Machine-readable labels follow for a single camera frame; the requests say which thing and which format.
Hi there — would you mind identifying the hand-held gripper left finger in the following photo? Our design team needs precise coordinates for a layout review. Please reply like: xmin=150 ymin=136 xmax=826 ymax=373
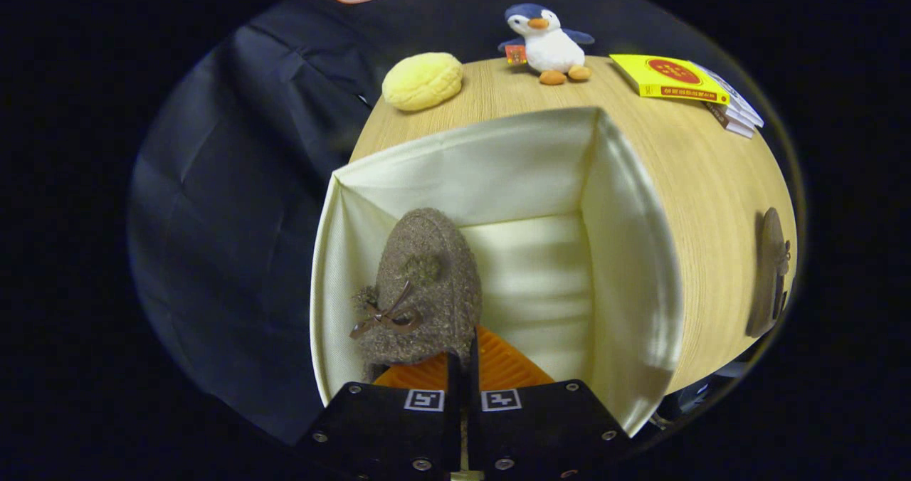
xmin=297 ymin=353 xmax=462 ymax=481

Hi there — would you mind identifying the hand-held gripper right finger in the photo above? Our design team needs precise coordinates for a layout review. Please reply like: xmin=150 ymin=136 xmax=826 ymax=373
xmin=466 ymin=324 xmax=632 ymax=481

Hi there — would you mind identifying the brown fuzzy shoe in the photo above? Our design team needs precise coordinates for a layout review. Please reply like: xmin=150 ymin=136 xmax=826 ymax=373
xmin=349 ymin=207 xmax=483 ymax=382
xmin=745 ymin=207 xmax=793 ymax=339

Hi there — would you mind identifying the cream fabric storage box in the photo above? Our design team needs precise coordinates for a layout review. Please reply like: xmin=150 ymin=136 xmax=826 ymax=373
xmin=310 ymin=106 xmax=685 ymax=438

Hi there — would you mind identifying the yellow bun plush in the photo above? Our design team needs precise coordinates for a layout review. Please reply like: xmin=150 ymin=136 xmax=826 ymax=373
xmin=381 ymin=52 xmax=464 ymax=112

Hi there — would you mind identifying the penguin plush toy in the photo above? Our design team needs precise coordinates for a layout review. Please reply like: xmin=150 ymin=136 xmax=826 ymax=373
xmin=497 ymin=3 xmax=596 ymax=86

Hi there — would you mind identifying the yellow book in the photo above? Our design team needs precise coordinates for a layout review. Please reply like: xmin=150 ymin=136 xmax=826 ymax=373
xmin=609 ymin=53 xmax=731 ymax=105

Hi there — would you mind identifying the white book brown spine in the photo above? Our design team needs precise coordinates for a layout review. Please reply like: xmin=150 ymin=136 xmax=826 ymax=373
xmin=705 ymin=102 xmax=755 ymax=139

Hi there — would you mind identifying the white illustrated book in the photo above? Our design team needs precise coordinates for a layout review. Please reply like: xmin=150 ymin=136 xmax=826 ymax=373
xmin=689 ymin=61 xmax=765 ymax=129

